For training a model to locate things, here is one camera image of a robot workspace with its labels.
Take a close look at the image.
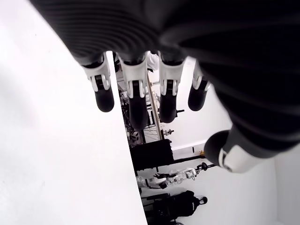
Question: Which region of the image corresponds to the person in white shirt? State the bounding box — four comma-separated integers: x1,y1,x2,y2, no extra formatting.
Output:
146,52,161,72

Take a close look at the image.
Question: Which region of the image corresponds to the black cabinet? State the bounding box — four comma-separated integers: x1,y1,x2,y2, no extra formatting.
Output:
130,138,174,171

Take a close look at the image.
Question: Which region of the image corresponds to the white humanoid robot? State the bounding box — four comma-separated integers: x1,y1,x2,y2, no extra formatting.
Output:
136,163,215,189

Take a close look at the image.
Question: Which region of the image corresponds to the white desk with wooden edge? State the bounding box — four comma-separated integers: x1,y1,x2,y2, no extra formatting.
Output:
142,70,165,141

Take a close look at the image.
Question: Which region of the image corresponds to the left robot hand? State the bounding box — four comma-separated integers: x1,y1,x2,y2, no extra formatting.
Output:
29,0,300,174

